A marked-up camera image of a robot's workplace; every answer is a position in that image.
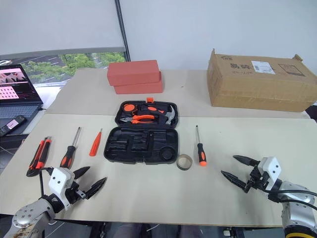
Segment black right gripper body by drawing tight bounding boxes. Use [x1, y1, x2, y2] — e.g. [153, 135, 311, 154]
[243, 165, 270, 194]

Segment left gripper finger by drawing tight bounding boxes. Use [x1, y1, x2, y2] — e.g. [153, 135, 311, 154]
[73, 166, 91, 184]
[84, 177, 108, 199]

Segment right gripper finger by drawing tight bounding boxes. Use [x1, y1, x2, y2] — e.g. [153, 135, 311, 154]
[220, 170, 249, 191]
[233, 155, 260, 168]

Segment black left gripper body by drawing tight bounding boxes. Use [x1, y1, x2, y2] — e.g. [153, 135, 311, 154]
[65, 181, 88, 205]

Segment large black orange screwdriver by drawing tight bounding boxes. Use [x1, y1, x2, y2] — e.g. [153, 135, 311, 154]
[59, 126, 82, 170]

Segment slim orange test screwdriver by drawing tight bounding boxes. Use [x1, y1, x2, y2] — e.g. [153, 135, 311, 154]
[89, 128, 104, 157]

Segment small black orange screwdriver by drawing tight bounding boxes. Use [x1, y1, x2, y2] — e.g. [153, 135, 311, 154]
[194, 124, 208, 168]

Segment orange black utility knife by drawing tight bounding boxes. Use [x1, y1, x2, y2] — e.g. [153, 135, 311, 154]
[26, 136, 53, 178]

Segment black tool case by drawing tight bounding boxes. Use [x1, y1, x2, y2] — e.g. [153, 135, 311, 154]
[104, 97, 183, 166]

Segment roll of tape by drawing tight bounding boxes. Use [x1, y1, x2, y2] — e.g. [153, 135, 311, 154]
[176, 154, 193, 171]

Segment brown cardboard shipping box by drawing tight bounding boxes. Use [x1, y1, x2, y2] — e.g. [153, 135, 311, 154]
[207, 48, 317, 113]

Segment black smartphone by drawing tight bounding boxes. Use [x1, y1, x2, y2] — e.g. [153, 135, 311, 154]
[0, 115, 28, 137]

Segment silver claw hammer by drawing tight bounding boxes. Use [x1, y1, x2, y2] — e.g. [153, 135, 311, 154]
[158, 104, 177, 126]

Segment open laptop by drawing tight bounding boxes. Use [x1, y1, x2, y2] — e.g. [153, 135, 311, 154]
[0, 63, 44, 120]

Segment large red box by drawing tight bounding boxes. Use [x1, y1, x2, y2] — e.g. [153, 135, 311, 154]
[106, 59, 160, 87]

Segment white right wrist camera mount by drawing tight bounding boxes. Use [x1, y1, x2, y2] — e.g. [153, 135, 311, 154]
[257, 156, 282, 192]

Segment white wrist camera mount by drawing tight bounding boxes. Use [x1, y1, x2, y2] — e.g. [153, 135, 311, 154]
[257, 156, 282, 192]
[48, 167, 75, 212]

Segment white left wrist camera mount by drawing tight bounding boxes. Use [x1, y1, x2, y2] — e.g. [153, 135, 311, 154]
[48, 167, 75, 212]

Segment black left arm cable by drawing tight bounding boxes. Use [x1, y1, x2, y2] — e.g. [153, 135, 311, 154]
[39, 167, 54, 199]

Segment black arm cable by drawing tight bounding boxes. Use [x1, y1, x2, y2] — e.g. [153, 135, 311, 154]
[39, 167, 54, 199]
[263, 188, 317, 207]

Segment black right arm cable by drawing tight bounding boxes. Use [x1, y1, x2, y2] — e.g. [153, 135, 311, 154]
[263, 188, 317, 207]

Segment orange handled pliers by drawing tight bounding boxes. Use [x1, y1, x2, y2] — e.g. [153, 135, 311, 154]
[120, 114, 156, 125]

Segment black orange tool handle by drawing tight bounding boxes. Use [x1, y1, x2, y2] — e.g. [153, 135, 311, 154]
[142, 105, 164, 115]

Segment black window frame post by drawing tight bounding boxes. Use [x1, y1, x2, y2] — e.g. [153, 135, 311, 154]
[114, 0, 131, 62]

